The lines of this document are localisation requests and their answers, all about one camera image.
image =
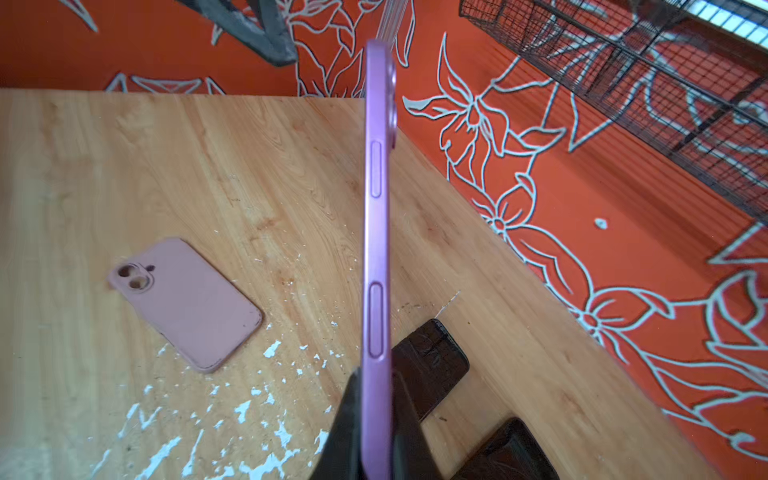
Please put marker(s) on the dark phone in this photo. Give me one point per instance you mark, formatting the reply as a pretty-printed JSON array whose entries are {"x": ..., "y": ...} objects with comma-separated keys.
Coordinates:
[{"x": 511, "y": 452}]

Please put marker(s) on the purple phone case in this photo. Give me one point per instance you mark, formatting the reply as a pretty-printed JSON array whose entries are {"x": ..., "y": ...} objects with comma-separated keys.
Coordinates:
[{"x": 376, "y": 364}]

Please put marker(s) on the pink phone case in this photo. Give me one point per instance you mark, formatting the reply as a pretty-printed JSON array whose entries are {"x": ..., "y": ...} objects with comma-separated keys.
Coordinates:
[{"x": 189, "y": 302}]

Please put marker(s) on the clear plastic bin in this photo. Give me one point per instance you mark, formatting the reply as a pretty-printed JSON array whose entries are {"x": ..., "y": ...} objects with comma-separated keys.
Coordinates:
[{"x": 391, "y": 21}]

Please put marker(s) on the black phone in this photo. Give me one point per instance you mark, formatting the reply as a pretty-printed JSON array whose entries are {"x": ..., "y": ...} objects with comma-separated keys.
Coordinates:
[{"x": 431, "y": 364}]

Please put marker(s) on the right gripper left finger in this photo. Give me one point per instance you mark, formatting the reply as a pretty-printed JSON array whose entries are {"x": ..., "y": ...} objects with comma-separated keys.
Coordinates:
[{"x": 341, "y": 454}]

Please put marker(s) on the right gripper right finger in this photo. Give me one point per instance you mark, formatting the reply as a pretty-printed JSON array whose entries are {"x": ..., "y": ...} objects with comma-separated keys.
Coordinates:
[{"x": 411, "y": 455}]

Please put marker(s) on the black wire basket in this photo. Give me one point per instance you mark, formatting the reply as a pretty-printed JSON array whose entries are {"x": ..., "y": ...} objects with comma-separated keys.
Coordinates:
[{"x": 689, "y": 78}]

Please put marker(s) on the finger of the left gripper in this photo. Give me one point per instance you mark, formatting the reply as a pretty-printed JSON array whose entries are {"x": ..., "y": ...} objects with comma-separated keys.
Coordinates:
[{"x": 269, "y": 37}]

